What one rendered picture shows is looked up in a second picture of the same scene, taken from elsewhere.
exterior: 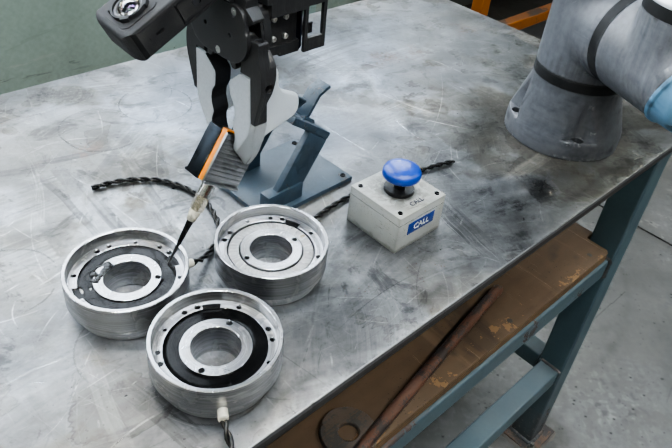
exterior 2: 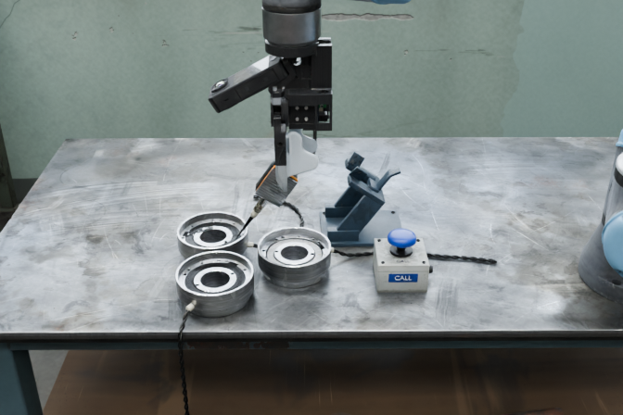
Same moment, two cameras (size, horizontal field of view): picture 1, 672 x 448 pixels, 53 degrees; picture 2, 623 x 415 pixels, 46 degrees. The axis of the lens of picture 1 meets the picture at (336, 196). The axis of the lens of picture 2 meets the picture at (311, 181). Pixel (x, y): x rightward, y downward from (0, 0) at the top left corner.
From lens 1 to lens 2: 0.64 m
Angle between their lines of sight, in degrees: 40
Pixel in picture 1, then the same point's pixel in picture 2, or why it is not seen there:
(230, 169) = (274, 192)
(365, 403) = not seen: outside the picture
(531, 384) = not seen: outside the picture
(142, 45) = (216, 105)
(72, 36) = (438, 130)
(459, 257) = (417, 312)
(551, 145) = (592, 279)
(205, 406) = (184, 299)
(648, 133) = not seen: outside the picture
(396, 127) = (484, 228)
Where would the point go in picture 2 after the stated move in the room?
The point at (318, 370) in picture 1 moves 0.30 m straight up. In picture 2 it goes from (260, 320) to (252, 107)
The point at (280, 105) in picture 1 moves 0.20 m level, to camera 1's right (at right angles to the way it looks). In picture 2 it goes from (302, 159) to (417, 214)
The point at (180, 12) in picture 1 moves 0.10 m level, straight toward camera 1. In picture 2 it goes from (237, 93) to (188, 118)
